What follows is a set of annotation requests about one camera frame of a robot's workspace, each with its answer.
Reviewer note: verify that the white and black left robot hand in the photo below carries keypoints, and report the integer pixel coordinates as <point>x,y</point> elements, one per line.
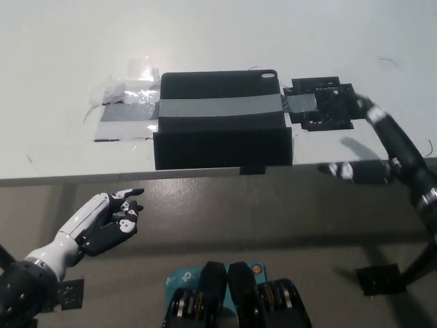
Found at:
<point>85,218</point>

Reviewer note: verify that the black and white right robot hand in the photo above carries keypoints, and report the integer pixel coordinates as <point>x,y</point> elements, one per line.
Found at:
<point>397,143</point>

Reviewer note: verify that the black folding tablet cover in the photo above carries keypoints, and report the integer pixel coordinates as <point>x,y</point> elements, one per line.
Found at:
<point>222,147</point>

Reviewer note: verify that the black ribbed robot body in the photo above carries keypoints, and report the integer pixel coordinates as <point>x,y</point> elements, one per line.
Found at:
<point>239,307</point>

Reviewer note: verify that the thin black thread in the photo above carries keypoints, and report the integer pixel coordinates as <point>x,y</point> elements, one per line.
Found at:
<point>431,147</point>
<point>389,60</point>

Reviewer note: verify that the black floor marker tag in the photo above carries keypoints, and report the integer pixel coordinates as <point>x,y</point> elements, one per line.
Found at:
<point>71,294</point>

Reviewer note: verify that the teal router box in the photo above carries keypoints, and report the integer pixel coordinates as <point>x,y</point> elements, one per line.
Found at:
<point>184,276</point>

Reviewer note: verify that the crumpled white tape piece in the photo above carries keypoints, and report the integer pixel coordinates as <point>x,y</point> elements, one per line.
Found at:
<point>114,90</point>

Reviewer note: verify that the black 3D-printed bracket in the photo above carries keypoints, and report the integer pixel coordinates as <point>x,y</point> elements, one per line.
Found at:
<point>327,106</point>

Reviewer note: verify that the grey duct tape strip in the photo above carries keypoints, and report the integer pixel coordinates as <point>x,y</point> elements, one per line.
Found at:
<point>218,107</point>

